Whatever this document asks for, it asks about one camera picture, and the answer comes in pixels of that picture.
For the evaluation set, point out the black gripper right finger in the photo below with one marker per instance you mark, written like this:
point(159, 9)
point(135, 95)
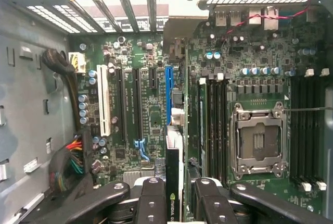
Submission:
point(213, 205)

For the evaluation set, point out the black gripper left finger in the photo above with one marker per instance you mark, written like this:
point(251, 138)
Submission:
point(152, 205)

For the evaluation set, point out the black RAM slot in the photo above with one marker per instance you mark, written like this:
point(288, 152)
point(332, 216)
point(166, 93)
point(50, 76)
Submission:
point(211, 130)
point(225, 130)
point(295, 130)
point(313, 130)

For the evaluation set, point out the metal CPU socket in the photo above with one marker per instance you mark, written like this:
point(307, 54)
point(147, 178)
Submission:
point(260, 140)

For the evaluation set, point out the green motherboard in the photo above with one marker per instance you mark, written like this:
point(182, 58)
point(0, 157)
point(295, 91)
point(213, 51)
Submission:
point(156, 112)

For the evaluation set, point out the long black expansion slot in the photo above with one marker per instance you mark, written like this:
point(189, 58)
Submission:
point(121, 104)
point(137, 104)

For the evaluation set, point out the blue expansion slot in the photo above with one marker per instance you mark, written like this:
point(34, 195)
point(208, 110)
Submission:
point(169, 91)

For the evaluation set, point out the white PCI expansion slot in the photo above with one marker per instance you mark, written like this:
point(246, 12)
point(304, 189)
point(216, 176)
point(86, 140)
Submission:
point(104, 99)

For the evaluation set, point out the short black expansion slot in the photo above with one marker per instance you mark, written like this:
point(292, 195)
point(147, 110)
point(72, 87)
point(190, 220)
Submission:
point(153, 78)

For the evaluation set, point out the metal socket locking lever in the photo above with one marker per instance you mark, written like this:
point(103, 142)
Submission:
point(312, 109)

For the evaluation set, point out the white power connector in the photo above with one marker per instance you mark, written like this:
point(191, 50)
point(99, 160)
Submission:
point(79, 62)

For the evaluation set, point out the grey metal PC case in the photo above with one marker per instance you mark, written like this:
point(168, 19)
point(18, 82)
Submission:
point(26, 91)

